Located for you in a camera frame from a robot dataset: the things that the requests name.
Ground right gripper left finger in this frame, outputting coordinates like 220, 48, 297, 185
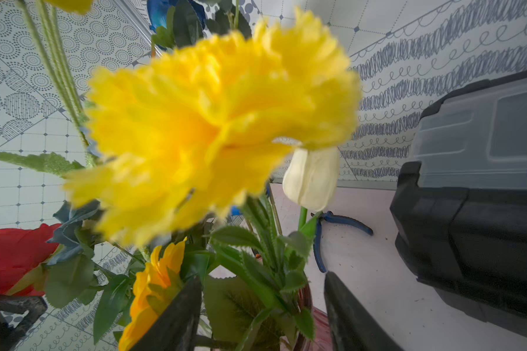
131, 277, 202, 351

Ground yellow carnation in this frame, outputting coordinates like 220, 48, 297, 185
63, 8, 363, 351

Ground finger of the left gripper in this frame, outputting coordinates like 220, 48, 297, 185
0, 295, 48, 350

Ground red rose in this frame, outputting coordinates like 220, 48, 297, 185
0, 224, 60, 296

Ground black toolbox yellow latch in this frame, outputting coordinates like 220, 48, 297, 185
390, 71, 527, 337

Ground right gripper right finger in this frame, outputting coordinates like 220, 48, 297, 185
324, 271, 403, 351

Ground dark blue rose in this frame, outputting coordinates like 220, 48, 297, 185
146, 0, 206, 50

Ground white tulip bud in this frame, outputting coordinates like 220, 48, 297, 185
283, 147, 340, 212

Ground blue handled pliers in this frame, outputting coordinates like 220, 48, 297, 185
313, 211, 374, 273

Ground small yellow sunflower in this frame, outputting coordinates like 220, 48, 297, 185
119, 240, 187, 350

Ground yellow poppy spray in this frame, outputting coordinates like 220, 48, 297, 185
0, 1, 97, 178

